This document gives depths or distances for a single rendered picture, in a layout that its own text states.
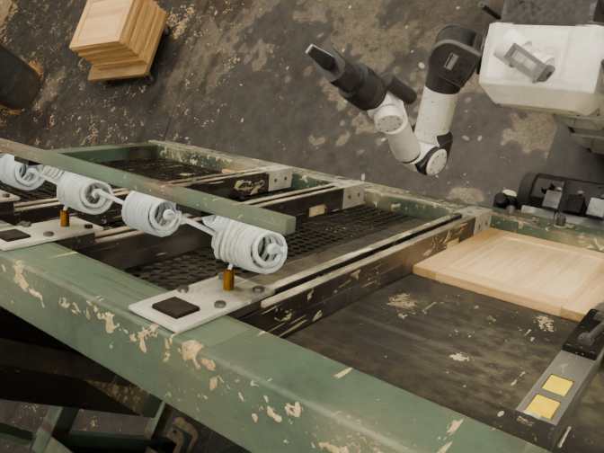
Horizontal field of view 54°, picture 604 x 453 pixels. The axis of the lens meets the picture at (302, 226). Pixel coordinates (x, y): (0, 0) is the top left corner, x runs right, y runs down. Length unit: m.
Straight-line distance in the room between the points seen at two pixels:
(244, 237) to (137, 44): 3.53
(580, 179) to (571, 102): 1.17
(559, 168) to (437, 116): 1.12
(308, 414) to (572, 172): 2.09
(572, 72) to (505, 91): 0.15
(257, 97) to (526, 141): 1.64
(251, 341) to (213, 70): 3.41
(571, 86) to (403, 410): 0.95
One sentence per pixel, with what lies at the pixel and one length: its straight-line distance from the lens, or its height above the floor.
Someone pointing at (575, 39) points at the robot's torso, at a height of 1.36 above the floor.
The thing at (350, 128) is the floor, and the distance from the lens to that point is 3.24.
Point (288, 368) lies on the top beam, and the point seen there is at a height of 1.93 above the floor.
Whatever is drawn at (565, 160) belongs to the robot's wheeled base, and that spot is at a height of 0.17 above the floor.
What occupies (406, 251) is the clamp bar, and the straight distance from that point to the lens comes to 1.30.
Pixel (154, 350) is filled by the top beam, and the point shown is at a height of 1.95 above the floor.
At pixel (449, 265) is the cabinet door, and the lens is 1.38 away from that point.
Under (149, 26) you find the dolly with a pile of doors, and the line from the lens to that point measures 4.41.
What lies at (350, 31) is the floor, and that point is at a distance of 3.62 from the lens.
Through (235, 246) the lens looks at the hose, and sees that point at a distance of 0.82.
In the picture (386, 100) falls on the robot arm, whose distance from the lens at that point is 1.40.
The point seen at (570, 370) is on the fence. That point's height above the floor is 1.58.
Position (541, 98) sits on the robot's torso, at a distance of 1.46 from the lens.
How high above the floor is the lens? 2.52
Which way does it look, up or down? 54 degrees down
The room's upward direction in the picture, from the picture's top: 54 degrees counter-clockwise
